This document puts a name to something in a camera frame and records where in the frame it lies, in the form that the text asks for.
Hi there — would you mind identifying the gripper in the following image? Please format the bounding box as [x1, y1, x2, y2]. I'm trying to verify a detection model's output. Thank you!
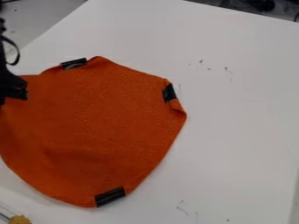
[0, 70, 30, 107]

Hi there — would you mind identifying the orange cloth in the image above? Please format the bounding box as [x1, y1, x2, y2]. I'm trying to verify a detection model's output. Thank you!
[0, 55, 189, 209]

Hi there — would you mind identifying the yellow toy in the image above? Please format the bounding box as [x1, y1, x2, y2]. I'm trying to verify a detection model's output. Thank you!
[8, 214, 34, 224]

